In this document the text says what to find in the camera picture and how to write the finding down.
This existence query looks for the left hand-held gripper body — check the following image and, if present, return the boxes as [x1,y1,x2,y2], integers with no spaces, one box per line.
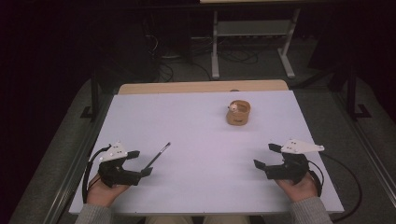
[97,141,142,189]

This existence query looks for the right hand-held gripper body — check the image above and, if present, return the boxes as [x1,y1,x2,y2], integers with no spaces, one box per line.
[264,138,325,185]

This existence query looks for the thin black brush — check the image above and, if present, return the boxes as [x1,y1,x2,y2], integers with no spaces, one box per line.
[143,142,172,172]

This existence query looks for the round wooden pen holder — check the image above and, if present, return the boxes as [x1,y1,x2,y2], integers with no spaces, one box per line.
[226,99,252,127]

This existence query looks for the person's right hand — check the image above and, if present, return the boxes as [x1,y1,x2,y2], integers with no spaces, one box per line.
[274,172,319,203]

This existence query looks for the person's left hand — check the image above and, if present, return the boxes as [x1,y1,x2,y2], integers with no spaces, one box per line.
[86,174,130,208]

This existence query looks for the person's left leg beige trousers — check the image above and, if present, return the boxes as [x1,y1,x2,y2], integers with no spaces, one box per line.
[144,215,194,224]

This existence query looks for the person's leg beige trousers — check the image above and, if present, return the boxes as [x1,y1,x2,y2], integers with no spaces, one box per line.
[144,215,194,224]
[203,215,250,224]

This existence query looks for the white board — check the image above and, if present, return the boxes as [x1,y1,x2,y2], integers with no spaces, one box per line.
[68,90,345,217]

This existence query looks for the person's right leg beige trousers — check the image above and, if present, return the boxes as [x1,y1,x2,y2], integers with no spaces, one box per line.
[203,215,250,224]

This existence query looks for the black metal stand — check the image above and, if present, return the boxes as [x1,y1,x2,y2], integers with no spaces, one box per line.
[79,70,101,122]
[345,64,373,122]

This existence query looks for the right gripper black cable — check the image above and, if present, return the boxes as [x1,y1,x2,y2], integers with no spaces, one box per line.
[306,151,363,223]

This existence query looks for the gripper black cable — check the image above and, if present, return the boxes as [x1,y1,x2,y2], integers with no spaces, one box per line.
[81,144,112,204]
[306,151,363,223]

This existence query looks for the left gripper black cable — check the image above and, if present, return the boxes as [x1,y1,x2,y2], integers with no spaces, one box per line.
[81,144,112,204]

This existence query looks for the aluminium floor rail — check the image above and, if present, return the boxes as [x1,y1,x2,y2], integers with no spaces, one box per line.
[329,91,396,199]
[41,94,115,224]

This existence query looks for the black floor cables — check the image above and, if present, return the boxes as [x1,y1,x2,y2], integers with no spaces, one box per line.
[218,48,261,65]

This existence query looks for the white metal desk frame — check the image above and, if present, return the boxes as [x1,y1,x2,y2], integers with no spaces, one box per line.
[210,8,302,80]

